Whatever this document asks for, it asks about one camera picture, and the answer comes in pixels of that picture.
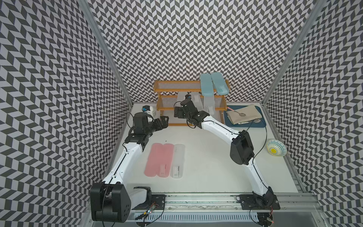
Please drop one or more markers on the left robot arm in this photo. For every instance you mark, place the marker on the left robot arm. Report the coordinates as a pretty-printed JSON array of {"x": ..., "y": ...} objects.
[{"x": 110, "y": 200}]

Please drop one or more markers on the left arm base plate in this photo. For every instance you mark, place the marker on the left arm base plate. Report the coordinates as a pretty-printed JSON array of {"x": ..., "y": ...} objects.
[{"x": 157, "y": 201}]

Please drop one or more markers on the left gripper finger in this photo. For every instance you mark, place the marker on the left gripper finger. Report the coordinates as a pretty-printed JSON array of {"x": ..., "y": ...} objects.
[
  {"x": 164, "y": 120},
  {"x": 157, "y": 126}
]

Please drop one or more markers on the beige folded cloth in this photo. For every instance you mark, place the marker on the beige folded cloth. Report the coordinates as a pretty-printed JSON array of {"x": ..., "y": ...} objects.
[{"x": 251, "y": 113}]

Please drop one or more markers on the wooden three-tier shelf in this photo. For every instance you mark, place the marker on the wooden three-tier shelf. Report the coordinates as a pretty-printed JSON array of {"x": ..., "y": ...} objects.
[{"x": 167, "y": 96}]

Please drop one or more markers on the clear pencil case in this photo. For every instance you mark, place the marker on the clear pencil case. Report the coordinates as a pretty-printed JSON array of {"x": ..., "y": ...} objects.
[
  {"x": 195, "y": 96},
  {"x": 180, "y": 98},
  {"x": 209, "y": 104},
  {"x": 177, "y": 166}
]

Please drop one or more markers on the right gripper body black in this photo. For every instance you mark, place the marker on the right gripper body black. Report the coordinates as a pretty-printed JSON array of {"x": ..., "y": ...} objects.
[{"x": 187, "y": 116}]

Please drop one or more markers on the metal spoon pink handle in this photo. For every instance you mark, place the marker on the metal spoon pink handle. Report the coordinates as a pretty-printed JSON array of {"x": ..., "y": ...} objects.
[{"x": 241, "y": 114}]

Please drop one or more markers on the pink pencil case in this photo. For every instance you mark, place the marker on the pink pencil case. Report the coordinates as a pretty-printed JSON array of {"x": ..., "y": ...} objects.
[
  {"x": 165, "y": 160},
  {"x": 153, "y": 162}
]

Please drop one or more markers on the yellow patterned bowl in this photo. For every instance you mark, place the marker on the yellow patterned bowl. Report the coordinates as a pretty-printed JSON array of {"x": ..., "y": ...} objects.
[{"x": 276, "y": 148}]

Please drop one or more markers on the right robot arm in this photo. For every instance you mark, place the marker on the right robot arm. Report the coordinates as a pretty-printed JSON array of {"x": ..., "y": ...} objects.
[{"x": 241, "y": 148}]

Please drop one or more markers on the metal spoon on tray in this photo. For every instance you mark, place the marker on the metal spoon on tray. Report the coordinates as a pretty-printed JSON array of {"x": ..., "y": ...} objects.
[{"x": 255, "y": 121}]

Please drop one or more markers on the dark teal tray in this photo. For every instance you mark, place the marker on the dark teal tray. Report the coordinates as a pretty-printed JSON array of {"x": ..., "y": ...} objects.
[{"x": 260, "y": 125}]

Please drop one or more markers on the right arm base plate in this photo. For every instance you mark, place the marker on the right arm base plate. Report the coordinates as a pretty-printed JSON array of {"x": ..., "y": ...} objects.
[{"x": 252, "y": 202}]

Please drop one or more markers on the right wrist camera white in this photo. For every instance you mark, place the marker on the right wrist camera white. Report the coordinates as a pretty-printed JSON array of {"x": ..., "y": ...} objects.
[{"x": 188, "y": 96}]

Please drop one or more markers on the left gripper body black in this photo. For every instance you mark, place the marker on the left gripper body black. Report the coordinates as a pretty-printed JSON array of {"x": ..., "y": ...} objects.
[{"x": 149, "y": 129}]

